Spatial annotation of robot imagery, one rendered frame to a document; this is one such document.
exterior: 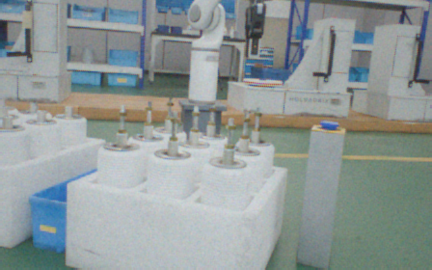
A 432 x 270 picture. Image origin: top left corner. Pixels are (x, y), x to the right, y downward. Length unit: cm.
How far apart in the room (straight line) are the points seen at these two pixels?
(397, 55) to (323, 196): 259
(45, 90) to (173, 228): 218
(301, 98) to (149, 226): 236
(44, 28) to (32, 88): 39
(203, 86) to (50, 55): 174
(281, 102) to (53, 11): 164
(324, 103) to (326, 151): 222
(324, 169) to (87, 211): 51
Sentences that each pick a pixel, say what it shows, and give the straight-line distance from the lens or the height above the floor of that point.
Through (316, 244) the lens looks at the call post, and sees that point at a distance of 99.
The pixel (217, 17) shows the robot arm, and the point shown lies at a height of 58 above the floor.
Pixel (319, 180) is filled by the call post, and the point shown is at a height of 20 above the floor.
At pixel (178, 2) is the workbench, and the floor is 128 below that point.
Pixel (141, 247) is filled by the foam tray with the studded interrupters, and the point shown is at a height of 8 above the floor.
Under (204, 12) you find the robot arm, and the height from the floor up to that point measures 59.
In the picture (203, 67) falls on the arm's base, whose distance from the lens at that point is 133.
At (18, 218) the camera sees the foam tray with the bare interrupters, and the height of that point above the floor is 6.
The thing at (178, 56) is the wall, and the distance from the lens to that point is 920.
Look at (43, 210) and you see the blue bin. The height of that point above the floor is 9.
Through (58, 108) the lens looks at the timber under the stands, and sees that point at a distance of 280.
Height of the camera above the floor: 45
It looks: 10 degrees down
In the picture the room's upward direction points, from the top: 4 degrees clockwise
